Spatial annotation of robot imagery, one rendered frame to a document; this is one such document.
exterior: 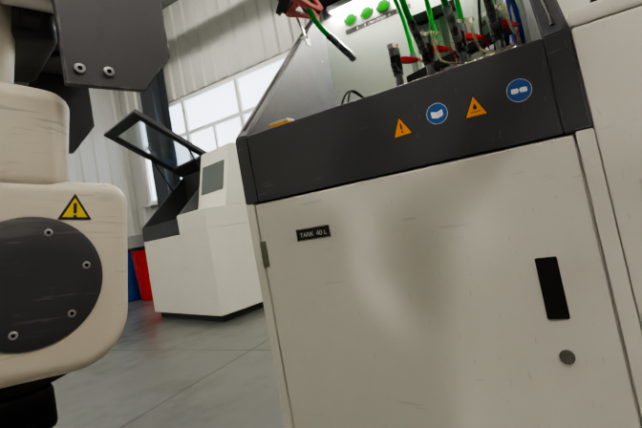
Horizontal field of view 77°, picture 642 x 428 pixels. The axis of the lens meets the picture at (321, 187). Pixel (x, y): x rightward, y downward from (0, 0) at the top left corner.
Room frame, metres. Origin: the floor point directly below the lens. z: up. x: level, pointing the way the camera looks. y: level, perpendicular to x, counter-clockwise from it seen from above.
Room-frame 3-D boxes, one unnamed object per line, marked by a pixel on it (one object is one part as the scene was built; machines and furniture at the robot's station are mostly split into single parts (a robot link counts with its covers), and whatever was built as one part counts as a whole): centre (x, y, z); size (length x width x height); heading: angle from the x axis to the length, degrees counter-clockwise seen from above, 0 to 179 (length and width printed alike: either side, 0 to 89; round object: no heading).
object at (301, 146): (0.81, -0.13, 0.87); 0.62 x 0.04 x 0.16; 61
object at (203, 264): (4.10, 1.28, 1.00); 1.30 x 1.09 x 1.99; 47
